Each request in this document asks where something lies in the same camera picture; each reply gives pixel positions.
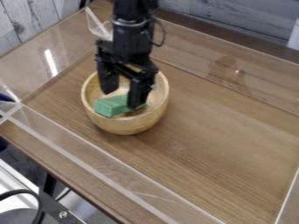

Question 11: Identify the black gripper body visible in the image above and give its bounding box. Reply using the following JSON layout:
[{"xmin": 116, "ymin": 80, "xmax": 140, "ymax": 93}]
[{"xmin": 96, "ymin": 17, "xmax": 158, "ymax": 80}]

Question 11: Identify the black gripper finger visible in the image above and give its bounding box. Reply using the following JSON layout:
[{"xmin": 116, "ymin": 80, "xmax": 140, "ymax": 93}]
[
  {"xmin": 97, "ymin": 61, "xmax": 118, "ymax": 95},
  {"xmin": 126, "ymin": 78, "xmax": 154, "ymax": 109}
]

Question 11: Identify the green rectangular block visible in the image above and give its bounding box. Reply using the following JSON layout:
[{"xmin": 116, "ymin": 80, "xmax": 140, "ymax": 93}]
[{"xmin": 93, "ymin": 94, "xmax": 145, "ymax": 118}]

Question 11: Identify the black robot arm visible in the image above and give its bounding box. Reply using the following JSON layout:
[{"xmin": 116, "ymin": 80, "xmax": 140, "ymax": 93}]
[{"xmin": 96, "ymin": 0, "xmax": 158, "ymax": 109}]

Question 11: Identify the brown wooden bowl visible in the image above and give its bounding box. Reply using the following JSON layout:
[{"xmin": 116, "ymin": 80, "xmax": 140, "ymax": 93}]
[{"xmin": 79, "ymin": 73, "xmax": 169, "ymax": 135}]

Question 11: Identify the black metal table leg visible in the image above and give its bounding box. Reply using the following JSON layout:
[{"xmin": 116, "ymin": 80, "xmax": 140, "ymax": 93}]
[{"xmin": 42, "ymin": 174, "xmax": 57, "ymax": 197}]

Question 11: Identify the clear acrylic corner bracket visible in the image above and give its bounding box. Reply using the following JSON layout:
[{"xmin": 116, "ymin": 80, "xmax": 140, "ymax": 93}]
[{"xmin": 85, "ymin": 7, "xmax": 113, "ymax": 41}]

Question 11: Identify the clear acrylic tray wall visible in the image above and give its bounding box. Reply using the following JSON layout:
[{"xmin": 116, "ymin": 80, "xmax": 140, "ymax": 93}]
[{"xmin": 0, "ymin": 11, "xmax": 299, "ymax": 224}]

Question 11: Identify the black cable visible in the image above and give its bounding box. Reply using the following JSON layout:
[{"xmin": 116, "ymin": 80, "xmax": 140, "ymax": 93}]
[{"xmin": 0, "ymin": 188, "xmax": 45, "ymax": 224}]

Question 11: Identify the grey metal bracket with screw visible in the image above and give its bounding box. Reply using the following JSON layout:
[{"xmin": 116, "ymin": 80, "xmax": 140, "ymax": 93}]
[{"xmin": 38, "ymin": 192, "xmax": 86, "ymax": 224}]

